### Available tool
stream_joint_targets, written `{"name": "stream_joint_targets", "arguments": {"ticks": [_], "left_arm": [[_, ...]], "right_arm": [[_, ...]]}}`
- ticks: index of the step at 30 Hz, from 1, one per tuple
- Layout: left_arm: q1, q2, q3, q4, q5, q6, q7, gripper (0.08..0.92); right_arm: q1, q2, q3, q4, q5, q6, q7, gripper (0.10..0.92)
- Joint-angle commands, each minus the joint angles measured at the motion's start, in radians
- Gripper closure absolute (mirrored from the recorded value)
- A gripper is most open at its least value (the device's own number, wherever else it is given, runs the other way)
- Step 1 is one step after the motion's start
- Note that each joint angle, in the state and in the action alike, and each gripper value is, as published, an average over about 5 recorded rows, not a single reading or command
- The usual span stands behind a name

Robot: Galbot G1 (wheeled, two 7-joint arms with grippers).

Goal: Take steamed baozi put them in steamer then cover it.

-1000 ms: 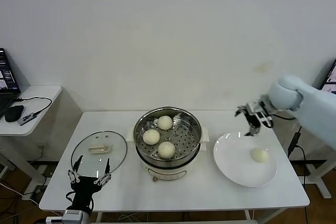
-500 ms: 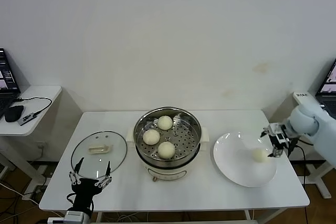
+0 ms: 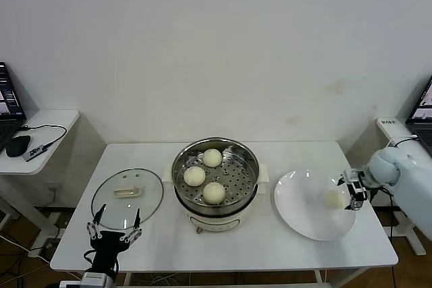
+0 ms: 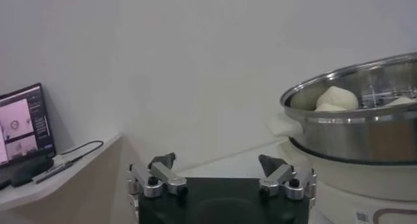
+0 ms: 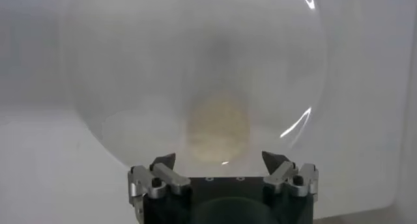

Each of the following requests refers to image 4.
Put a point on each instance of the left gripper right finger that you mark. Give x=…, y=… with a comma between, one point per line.
x=278, y=176

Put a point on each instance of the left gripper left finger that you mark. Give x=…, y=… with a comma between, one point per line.
x=163, y=174

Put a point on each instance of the white steamed baozi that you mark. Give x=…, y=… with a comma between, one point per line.
x=329, y=108
x=339, y=96

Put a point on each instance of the perforated steel steamer basket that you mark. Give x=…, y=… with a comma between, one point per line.
x=358, y=137

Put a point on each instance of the cream electric cooking pot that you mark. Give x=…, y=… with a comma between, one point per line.
x=358, y=183

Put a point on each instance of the white side desk with mouse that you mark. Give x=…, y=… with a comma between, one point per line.
x=65, y=196

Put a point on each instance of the grey adapter with sticker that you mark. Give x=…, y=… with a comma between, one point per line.
x=53, y=171

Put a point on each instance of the black computer mouse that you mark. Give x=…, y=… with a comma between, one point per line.
x=31, y=174

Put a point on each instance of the black laptop beside mouse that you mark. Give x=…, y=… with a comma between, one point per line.
x=23, y=121

